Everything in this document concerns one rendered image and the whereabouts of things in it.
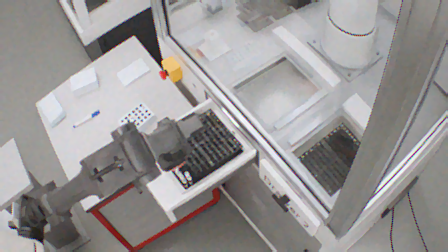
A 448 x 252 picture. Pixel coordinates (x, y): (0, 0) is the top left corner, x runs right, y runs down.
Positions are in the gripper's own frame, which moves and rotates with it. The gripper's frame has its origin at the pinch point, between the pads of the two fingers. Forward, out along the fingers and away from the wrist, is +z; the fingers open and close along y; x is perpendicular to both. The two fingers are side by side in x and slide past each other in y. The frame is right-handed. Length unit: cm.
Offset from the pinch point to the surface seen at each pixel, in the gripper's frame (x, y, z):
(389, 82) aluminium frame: 42, -22, -73
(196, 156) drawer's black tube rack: -0.9, -7.9, 3.0
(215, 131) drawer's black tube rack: -4.9, -17.5, 2.9
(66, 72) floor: -156, 17, 98
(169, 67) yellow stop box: -35.9, -18.4, 2.5
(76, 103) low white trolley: -59, 19, 19
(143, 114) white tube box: -32.3, -3.3, 15.2
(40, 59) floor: -188, 33, 99
